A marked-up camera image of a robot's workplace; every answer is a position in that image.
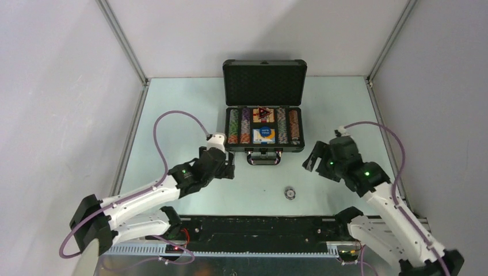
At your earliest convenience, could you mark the blue small blind button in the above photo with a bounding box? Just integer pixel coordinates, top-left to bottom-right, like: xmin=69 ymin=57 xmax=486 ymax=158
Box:
xmin=259 ymin=126 xmax=272 ymax=137

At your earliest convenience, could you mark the red card deck box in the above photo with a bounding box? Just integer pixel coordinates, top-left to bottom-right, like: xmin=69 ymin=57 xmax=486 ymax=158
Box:
xmin=253 ymin=108 xmax=275 ymax=123

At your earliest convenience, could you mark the black poker case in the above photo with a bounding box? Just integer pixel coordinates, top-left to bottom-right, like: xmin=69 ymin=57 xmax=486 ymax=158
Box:
xmin=222 ymin=59 xmax=308 ymax=166

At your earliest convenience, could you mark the red triangular dealer button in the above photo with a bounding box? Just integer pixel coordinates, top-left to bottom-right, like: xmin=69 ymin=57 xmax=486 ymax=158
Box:
xmin=258 ymin=107 xmax=271 ymax=120

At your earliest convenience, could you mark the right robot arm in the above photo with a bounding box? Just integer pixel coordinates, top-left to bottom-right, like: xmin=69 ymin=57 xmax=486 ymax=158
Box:
xmin=302 ymin=136 xmax=464 ymax=275

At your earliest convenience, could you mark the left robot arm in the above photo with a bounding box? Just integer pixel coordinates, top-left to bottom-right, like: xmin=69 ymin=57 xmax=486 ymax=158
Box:
xmin=69 ymin=147 xmax=235 ymax=254

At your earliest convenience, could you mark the green chip row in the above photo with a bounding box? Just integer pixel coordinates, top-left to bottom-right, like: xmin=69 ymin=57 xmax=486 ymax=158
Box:
xmin=228 ymin=109 xmax=239 ymax=144

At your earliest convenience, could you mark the blue orange chip row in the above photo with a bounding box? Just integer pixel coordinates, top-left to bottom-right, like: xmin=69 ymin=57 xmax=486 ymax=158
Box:
xmin=277 ymin=108 xmax=288 ymax=144

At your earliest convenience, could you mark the purple blue chip row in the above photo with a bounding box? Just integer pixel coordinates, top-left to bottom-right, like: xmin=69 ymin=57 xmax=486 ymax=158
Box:
xmin=240 ymin=108 xmax=250 ymax=144

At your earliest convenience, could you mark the brown chip row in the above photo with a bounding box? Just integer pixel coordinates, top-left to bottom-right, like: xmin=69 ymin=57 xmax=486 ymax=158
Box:
xmin=288 ymin=110 xmax=300 ymax=144

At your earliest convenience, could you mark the blue card deck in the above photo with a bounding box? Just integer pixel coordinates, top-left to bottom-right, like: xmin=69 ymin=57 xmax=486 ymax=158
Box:
xmin=252 ymin=128 xmax=276 ymax=144

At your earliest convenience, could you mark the grey poker chip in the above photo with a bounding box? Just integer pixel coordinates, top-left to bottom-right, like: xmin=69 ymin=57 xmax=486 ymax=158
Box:
xmin=284 ymin=187 xmax=296 ymax=200

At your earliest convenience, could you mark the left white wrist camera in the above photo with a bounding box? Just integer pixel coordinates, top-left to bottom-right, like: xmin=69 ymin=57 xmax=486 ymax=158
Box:
xmin=206 ymin=133 xmax=227 ymax=153

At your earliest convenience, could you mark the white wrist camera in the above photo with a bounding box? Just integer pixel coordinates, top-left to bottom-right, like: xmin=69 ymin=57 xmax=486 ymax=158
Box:
xmin=206 ymin=133 xmax=227 ymax=153
xmin=334 ymin=126 xmax=350 ymax=137

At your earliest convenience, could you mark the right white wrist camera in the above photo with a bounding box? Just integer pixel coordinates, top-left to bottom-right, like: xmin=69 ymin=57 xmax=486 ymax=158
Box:
xmin=334 ymin=126 xmax=350 ymax=137

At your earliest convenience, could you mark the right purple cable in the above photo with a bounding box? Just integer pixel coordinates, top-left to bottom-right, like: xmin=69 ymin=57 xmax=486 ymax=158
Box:
xmin=343 ymin=121 xmax=455 ymax=276

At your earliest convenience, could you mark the purple cable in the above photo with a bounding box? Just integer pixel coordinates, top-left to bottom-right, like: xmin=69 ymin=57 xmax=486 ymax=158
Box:
xmin=343 ymin=121 xmax=455 ymax=276
xmin=59 ymin=110 xmax=211 ymax=266

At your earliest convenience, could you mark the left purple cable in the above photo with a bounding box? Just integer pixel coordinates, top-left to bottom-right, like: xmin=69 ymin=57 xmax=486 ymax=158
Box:
xmin=59 ymin=110 xmax=211 ymax=266

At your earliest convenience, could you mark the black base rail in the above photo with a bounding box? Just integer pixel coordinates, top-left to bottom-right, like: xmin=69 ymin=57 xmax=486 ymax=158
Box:
xmin=164 ymin=215 xmax=364 ymax=254

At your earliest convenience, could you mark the grey cable duct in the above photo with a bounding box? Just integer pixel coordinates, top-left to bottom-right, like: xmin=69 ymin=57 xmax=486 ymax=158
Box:
xmin=106 ymin=243 xmax=340 ymax=258

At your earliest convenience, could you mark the right aluminium frame post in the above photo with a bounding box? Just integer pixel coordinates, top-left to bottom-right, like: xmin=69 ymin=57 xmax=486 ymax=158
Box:
xmin=367 ymin=0 xmax=418 ymax=87

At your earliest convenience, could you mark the aluminium frame post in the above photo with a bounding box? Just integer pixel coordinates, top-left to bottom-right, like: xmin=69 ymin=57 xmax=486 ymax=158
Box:
xmin=367 ymin=0 xmax=418 ymax=87
xmin=96 ymin=0 xmax=148 ymax=86

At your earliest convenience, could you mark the left aluminium frame post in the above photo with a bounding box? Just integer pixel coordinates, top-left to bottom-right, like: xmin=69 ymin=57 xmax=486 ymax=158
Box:
xmin=96 ymin=0 xmax=148 ymax=86

